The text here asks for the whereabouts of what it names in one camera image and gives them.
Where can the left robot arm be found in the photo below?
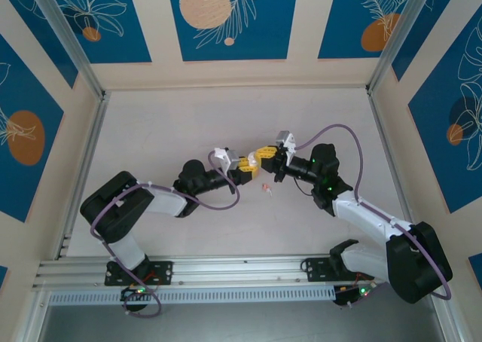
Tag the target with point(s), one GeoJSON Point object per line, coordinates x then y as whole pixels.
{"type": "Point", "coordinates": [113, 206]}

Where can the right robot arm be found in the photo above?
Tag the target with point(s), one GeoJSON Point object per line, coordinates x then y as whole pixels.
{"type": "Point", "coordinates": [414, 266]}

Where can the grey metal panel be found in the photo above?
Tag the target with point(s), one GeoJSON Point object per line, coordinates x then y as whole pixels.
{"type": "Point", "coordinates": [241, 323]}

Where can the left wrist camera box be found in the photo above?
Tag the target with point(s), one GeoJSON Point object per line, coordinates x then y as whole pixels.
{"type": "Point", "coordinates": [227, 157]}

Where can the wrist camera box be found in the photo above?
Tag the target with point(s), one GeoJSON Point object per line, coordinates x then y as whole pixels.
{"type": "Point", "coordinates": [227, 157]}
{"type": "Point", "coordinates": [284, 138]}

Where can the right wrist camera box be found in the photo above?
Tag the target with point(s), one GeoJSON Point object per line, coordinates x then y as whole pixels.
{"type": "Point", "coordinates": [284, 138]}

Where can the aluminium side rail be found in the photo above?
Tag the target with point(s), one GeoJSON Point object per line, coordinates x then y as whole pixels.
{"type": "Point", "coordinates": [384, 138]}
{"type": "Point", "coordinates": [88, 150]}

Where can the aluminium rail beam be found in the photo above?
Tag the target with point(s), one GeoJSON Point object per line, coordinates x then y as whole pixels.
{"type": "Point", "coordinates": [241, 270]}

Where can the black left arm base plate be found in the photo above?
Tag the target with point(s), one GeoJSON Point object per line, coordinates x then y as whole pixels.
{"type": "Point", "coordinates": [165, 272]}

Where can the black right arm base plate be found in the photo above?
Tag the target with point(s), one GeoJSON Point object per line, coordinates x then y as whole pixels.
{"type": "Point", "coordinates": [314, 268]}

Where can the blue floral wall poster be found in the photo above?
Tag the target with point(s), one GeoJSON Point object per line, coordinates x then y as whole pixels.
{"type": "Point", "coordinates": [132, 25]}
{"type": "Point", "coordinates": [433, 150]}
{"type": "Point", "coordinates": [22, 93]}
{"type": "Point", "coordinates": [433, 29]}
{"type": "Point", "coordinates": [263, 37]}
{"type": "Point", "coordinates": [37, 37]}
{"type": "Point", "coordinates": [339, 18]}

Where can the aluminium corner post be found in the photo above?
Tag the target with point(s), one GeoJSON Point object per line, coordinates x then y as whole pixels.
{"type": "Point", "coordinates": [68, 40]}
{"type": "Point", "coordinates": [406, 33]}

